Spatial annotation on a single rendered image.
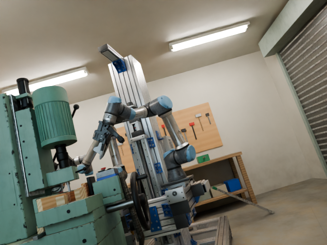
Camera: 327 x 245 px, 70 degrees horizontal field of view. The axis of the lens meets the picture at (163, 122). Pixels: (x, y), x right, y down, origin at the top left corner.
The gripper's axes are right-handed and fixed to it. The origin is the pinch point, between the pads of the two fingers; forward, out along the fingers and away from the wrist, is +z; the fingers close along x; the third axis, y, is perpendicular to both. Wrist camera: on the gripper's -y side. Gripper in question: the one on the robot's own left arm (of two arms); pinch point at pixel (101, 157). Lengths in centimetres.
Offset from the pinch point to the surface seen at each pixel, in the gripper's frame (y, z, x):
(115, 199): -16.0, 17.2, 12.4
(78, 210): -6.9, 21.2, 33.4
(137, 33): 45, -161, -149
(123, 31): 59, -153, -135
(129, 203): -23.0, 18.1, 10.1
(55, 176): 16.8, 14.2, 11.8
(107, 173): -8.0, 6.6, 9.2
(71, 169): 9.8, 9.3, 11.9
